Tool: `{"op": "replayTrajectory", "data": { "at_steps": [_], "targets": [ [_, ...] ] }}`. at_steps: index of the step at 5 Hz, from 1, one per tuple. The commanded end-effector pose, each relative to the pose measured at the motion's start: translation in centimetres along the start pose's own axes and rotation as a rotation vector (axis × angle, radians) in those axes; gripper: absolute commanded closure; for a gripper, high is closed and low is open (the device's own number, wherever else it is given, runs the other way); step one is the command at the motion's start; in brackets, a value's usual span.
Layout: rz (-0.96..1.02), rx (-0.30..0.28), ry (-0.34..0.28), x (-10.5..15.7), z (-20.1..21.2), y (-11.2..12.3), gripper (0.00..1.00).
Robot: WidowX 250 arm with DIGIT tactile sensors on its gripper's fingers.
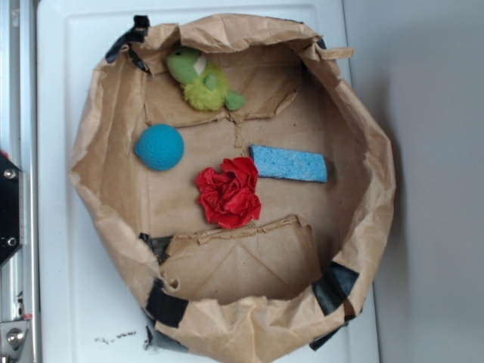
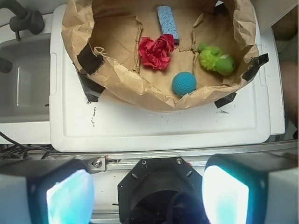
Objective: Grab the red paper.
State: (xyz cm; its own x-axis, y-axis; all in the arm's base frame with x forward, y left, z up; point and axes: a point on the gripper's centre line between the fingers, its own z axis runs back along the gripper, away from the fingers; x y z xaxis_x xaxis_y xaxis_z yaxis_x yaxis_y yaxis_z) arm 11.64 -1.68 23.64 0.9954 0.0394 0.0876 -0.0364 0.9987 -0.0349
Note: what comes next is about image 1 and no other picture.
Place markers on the red paper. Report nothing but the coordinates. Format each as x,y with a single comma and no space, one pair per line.
228,197

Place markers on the brown paper bag bin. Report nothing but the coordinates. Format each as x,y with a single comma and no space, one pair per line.
286,280

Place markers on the blue foam sponge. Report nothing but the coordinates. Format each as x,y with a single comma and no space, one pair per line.
279,163

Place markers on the blue foam ball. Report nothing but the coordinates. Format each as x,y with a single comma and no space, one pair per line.
160,147

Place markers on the green plush toy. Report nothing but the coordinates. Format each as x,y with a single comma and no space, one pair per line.
205,86

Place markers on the white plastic tray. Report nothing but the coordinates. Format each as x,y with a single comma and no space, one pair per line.
88,313

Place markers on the black mounting bracket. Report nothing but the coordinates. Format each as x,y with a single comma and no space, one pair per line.
10,209

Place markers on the metal rail frame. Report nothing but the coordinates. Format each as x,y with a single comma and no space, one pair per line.
20,307

